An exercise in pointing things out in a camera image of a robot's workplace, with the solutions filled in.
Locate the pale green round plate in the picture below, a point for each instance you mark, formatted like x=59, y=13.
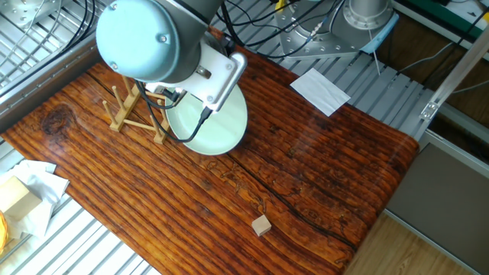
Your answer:
x=221, y=130

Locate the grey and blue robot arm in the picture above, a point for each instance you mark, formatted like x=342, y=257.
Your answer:
x=145, y=38

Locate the wooden peg dish rack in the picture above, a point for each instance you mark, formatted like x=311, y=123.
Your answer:
x=122, y=114

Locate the wood grain table mat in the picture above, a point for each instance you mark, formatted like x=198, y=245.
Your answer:
x=305, y=160

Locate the white paper sheet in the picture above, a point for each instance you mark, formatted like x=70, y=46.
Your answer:
x=319, y=91

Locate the small wooden cube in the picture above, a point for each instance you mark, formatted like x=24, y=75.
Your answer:
x=261, y=226

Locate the yellow tag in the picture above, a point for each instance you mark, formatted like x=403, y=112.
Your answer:
x=280, y=4

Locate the crumpled white cloth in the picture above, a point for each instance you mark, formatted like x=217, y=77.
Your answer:
x=42, y=187

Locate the grey board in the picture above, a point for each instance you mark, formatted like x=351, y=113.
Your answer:
x=451, y=206

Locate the large wooden block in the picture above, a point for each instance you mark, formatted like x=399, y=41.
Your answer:
x=17, y=198

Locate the silver screwed metal plate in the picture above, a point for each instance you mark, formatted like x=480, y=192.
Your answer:
x=23, y=11

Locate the yellow object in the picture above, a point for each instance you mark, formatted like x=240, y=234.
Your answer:
x=3, y=233

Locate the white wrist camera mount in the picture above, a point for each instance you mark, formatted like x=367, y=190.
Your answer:
x=214, y=80

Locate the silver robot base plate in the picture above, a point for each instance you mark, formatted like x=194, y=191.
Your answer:
x=324, y=47

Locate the aluminium frame post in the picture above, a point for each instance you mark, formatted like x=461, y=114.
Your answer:
x=454, y=72

